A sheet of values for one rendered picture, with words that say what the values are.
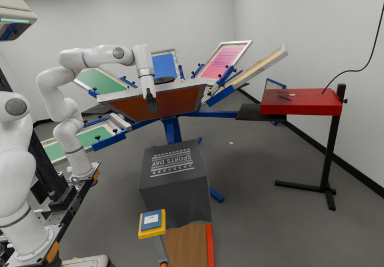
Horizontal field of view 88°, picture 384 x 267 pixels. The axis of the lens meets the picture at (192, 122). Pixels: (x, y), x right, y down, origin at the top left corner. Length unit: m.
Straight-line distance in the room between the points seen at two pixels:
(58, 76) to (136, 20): 4.69
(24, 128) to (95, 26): 5.11
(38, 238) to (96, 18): 5.28
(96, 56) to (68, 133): 0.45
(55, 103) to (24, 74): 5.58
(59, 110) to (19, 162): 0.43
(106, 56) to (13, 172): 0.50
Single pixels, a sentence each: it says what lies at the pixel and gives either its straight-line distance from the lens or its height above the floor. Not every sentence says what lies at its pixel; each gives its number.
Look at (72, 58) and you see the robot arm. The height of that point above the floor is 1.76.
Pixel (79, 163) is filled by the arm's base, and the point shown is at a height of 1.22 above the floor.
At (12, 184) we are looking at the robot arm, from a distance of 0.82.
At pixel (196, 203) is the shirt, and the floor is 0.71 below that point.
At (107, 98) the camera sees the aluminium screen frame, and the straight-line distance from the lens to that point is 1.13.
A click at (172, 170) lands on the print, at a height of 0.95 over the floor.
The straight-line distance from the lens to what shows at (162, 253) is 1.31.
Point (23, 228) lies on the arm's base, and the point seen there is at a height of 1.26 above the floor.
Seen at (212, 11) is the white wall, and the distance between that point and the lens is 5.80.
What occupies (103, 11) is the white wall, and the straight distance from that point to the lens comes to 5.82.
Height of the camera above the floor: 1.79
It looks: 25 degrees down
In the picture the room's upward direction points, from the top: 9 degrees counter-clockwise
